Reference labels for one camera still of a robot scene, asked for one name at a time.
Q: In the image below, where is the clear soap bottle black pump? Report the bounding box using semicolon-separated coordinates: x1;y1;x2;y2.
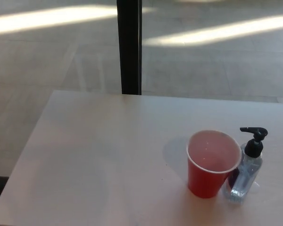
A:
223;126;268;204

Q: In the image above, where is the red plastic cup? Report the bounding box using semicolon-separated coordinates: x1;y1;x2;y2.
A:
186;129;242;199

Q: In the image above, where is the black window frame post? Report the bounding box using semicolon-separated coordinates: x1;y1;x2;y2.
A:
116;0;142;96

